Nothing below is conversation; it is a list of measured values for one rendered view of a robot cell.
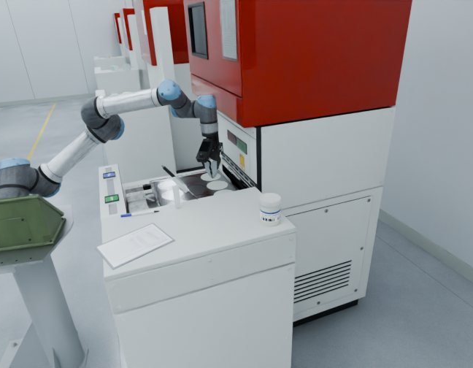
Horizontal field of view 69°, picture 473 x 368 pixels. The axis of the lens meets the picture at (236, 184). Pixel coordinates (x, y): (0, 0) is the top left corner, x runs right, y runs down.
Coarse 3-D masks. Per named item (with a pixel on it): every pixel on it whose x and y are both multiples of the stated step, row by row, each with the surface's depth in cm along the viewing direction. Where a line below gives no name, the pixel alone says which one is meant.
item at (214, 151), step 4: (216, 132) 146; (204, 136) 145; (208, 136) 145; (212, 136) 145; (216, 136) 150; (216, 140) 151; (216, 144) 151; (220, 144) 151; (212, 148) 147; (216, 148) 148; (220, 148) 152; (212, 152) 148; (216, 152) 148; (212, 156) 149; (216, 156) 148
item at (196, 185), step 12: (168, 180) 169; (192, 180) 168; (204, 180) 167; (216, 180) 167; (156, 192) 158; (168, 192) 158; (180, 192) 157; (192, 192) 157; (204, 192) 156; (168, 204) 147
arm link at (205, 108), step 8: (200, 96) 140; (208, 96) 139; (200, 104) 140; (208, 104) 139; (200, 112) 141; (208, 112) 140; (216, 112) 143; (200, 120) 144; (208, 120) 142; (216, 120) 144
